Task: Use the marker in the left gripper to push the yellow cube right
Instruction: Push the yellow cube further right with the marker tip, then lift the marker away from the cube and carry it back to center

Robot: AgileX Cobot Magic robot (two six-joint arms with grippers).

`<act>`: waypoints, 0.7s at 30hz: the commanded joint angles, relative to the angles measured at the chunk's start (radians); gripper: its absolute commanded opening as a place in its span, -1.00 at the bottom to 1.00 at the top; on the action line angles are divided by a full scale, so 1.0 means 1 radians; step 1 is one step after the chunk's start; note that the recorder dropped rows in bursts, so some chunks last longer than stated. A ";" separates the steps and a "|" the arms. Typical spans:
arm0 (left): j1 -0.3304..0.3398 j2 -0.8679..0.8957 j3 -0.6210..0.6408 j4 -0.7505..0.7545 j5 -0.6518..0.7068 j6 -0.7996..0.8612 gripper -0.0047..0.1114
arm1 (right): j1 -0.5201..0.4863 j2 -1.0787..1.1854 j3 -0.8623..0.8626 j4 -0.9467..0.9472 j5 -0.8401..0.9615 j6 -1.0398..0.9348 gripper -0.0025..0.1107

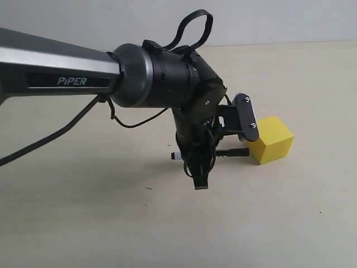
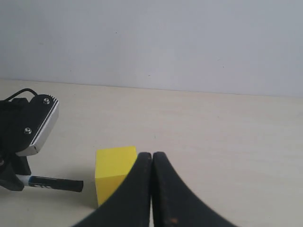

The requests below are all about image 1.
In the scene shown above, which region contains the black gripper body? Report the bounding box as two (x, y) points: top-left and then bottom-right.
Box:
(174, 104), (240, 173)

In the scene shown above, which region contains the black and white marker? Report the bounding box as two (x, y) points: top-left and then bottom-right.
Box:
(171, 148), (250, 160)

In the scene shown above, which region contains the yellow cube block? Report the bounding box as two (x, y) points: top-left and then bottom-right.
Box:
(245, 116), (295, 165)

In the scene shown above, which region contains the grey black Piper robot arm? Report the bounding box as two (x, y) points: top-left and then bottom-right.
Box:
(1, 28), (242, 190)

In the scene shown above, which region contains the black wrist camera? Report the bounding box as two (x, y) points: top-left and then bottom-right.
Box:
(232, 93), (259, 142)

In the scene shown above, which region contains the thin black cable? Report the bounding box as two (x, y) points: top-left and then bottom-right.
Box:
(107, 96), (171, 130)

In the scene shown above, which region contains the black camera cable loop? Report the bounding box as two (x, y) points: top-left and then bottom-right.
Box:
(160, 9), (214, 52)

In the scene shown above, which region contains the thick black cable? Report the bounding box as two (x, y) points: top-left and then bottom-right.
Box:
(0, 96), (98, 168)

